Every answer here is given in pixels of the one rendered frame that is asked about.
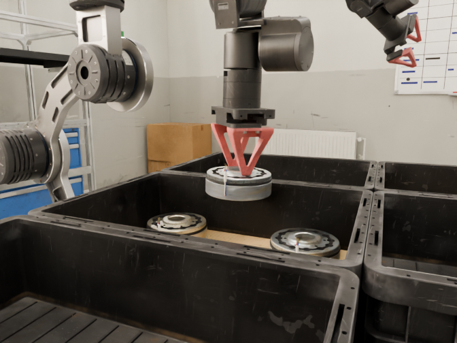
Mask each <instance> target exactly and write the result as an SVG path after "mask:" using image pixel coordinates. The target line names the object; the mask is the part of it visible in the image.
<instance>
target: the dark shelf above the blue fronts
mask: <svg viewBox="0 0 457 343"><path fill-rule="evenodd" d="M69 57H70V55H67V54H55V53H48V52H36V51H30V50H18V49H11V48H0V63H16V64H25V65H42V66H44V68H51V67H64V66H65V65H66V64H67V63H68V60H69Z"/></svg>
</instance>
